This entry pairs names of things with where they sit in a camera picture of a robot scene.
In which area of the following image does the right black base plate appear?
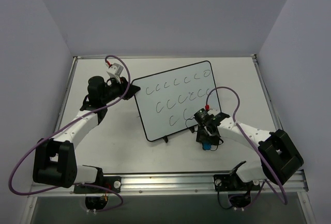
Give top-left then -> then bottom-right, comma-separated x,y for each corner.
213,174 -> 244,191

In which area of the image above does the aluminium front rail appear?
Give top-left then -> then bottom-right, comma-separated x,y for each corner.
34,170 -> 309,197

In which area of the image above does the aluminium rail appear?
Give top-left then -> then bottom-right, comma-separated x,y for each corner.
251,54 -> 303,177
34,170 -> 309,197
54,56 -> 78,131

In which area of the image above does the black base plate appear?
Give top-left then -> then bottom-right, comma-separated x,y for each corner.
213,174 -> 244,191
73,176 -> 122,194

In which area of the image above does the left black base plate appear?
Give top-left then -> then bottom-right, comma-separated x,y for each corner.
73,176 -> 122,194

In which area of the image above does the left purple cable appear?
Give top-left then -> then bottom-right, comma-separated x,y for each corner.
8,55 -> 124,212

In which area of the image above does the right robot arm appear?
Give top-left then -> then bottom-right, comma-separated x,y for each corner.
194,109 -> 304,189

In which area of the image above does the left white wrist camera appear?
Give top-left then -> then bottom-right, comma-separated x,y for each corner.
107,63 -> 124,83

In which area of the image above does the aluminium left side rail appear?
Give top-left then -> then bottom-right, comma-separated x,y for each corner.
54,56 -> 78,131

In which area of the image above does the white whiteboard black frame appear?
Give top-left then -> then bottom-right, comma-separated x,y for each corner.
132,61 -> 221,142

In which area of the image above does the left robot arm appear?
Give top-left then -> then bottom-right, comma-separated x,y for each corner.
33,76 -> 140,192

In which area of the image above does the aluminium right side rail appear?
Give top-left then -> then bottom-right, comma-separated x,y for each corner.
251,54 -> 303,177

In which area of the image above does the blue bone-shaped eraser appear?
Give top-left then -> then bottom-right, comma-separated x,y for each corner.
202,143 -> 212,151

